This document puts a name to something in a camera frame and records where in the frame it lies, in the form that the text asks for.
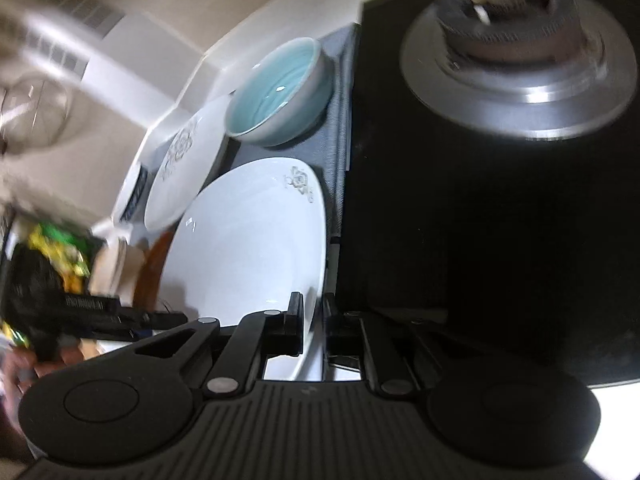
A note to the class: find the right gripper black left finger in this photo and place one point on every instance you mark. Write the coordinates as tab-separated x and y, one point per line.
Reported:
284	330

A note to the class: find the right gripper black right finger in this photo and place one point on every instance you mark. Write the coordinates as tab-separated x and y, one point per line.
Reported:
342	340

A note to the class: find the large white floral square plate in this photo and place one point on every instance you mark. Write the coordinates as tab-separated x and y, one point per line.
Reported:
250	240

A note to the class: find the brown orange plate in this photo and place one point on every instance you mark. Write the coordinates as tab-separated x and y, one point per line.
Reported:
148	282

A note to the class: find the grey table mat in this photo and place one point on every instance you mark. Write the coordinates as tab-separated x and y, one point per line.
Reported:
326	147

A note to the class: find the small white floral plate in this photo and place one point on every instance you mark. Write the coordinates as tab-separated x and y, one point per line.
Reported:
186	166

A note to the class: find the black glass gas stove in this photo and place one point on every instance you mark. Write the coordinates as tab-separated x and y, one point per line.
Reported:
493	185

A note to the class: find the white blue rimmed bowl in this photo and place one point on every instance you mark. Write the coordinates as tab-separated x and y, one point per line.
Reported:
129	196

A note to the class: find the yellow green snack bag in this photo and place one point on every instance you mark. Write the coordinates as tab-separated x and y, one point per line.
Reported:
65	251

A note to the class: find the teal glazed ceramic bowl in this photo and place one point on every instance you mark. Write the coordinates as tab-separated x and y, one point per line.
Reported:
284	95

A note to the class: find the metal mesh strainer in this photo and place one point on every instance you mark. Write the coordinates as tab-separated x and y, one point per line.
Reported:
34	112

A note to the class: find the white wall vent grille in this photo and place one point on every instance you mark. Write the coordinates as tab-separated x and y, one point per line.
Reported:
65	0

